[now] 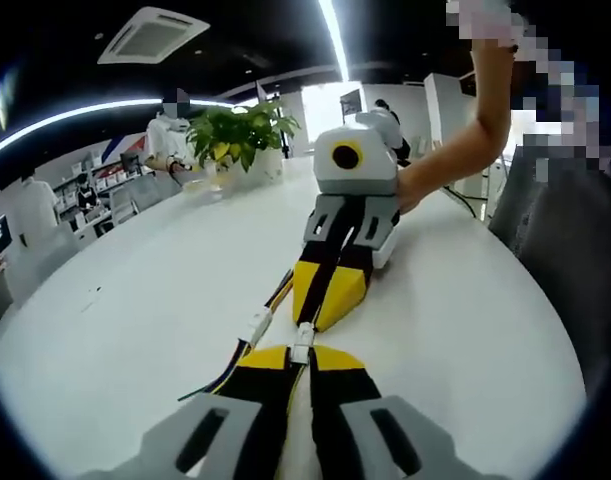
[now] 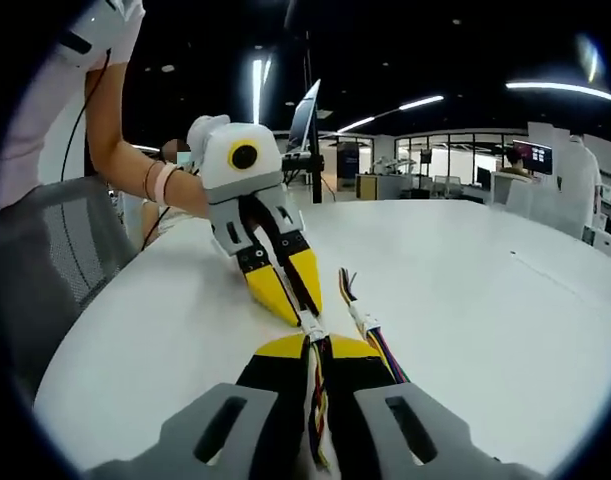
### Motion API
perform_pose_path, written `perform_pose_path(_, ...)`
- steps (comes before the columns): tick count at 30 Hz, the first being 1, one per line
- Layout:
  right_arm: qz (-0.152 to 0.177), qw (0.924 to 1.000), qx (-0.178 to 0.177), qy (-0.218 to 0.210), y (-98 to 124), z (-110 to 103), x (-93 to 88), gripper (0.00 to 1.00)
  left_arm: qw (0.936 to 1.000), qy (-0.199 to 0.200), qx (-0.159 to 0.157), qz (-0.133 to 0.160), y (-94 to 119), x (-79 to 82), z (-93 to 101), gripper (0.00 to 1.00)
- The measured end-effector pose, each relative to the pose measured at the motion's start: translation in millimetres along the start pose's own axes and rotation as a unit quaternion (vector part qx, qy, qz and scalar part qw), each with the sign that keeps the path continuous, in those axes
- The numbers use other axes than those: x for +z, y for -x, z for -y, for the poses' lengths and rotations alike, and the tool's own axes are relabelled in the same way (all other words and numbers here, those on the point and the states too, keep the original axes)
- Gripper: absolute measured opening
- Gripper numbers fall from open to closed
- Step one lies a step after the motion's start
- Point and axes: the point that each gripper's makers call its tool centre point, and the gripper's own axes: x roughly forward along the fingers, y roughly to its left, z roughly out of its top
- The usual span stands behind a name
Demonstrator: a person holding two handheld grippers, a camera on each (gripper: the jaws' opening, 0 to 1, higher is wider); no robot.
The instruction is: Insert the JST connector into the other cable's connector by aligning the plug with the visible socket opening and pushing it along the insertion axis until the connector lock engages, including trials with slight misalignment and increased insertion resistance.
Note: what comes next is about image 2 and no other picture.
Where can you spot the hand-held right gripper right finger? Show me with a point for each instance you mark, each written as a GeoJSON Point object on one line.
{"type": "Point", "coordinates": [365, 380]}

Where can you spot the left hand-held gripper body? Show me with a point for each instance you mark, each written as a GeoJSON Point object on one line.
{"type": "Point", "coordinates": [220, 172]}

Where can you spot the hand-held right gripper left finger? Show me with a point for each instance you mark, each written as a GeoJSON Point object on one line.
{"type": "Point", "coordinates": [265, 380]}

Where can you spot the pink wristband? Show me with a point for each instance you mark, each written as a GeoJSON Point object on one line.
{"type": "Point", "coordinates": [161, 182]}

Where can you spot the ceiling light strip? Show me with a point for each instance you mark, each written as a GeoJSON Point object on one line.
{"type": "Point", "coordinates": [390, 114]}
{"type": "Point", "coordinates": [560, 89]}
{"type": "Point", "coordinates": [257, 92]}

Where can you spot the yellow brown cabinet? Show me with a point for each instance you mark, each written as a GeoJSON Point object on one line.
{"type": "Point", "coordinates": [367, 187]}

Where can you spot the blue standing banner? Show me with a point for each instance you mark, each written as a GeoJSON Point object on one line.
{"type": "Point", "coordinates": [347, 165]}

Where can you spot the grey mesh chair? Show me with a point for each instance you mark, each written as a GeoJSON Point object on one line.
{"type": "Point", "coordinates": [60, 260]}

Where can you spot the white chest device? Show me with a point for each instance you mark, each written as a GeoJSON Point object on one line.
{"type": "Point", "coordinates": [105, 25]}

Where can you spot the wall monitor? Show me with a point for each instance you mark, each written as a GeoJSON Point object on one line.
{"type": "Point", "coordinates": [534, 156]}

